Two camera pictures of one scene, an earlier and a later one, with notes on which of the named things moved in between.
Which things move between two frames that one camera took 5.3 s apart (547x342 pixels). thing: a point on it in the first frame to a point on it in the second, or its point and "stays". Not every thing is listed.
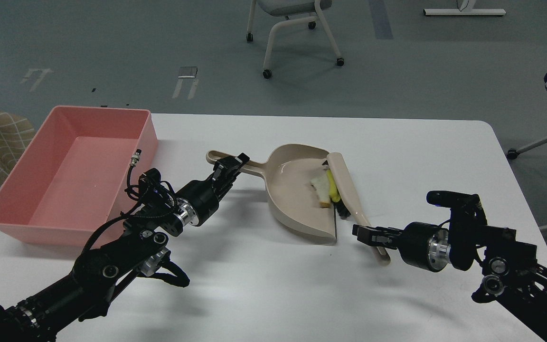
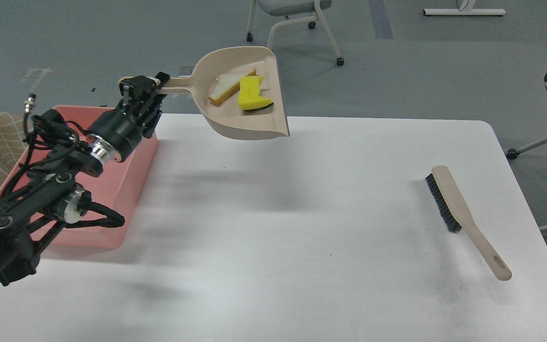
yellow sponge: (334, 191) to (249, 97)
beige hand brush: (349, 203) to (458, 215)
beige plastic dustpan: (294, 197) to (229, 118)
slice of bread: (321, 185) to (226, 86)
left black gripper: (198, 202) to (118, 137)
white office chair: (293, 10) stays
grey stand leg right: (512, 153) stays
